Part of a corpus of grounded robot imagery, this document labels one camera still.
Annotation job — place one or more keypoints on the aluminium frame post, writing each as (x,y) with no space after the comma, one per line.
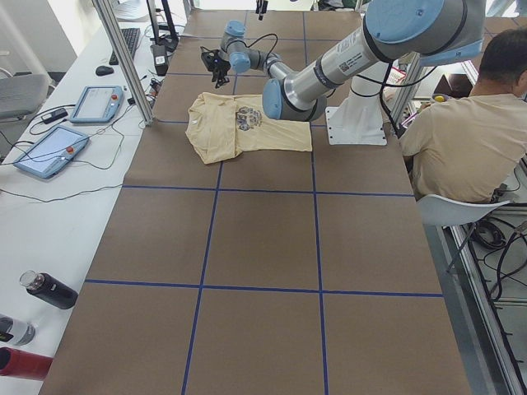
(113,31)

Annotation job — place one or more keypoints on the blue teach pendant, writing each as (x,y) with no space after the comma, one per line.
(49,155)
(97,104)

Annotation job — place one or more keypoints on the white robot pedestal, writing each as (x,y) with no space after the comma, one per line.
(358,120)

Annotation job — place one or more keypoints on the cream long-sleeve graphic shirt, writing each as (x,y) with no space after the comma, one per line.
(221,127)

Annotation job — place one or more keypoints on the near blue teach pendant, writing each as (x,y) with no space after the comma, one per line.
(49,155)

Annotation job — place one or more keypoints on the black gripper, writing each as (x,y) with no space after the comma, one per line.
(222,64)

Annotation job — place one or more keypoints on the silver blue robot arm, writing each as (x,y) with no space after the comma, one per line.
(442,32)

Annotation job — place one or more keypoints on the red water bottle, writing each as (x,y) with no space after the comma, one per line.
(24,365)

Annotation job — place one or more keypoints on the black computer mouse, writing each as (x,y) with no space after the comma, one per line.
(103,71)

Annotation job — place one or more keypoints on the white chair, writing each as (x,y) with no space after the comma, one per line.
(442,211)

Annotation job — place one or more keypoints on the far blue teach pendant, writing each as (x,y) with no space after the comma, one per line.
(97,104)

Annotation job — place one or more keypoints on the person in beige shirt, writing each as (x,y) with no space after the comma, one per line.
(464,149)

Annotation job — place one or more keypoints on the black water bottle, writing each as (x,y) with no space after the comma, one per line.
(49,289)

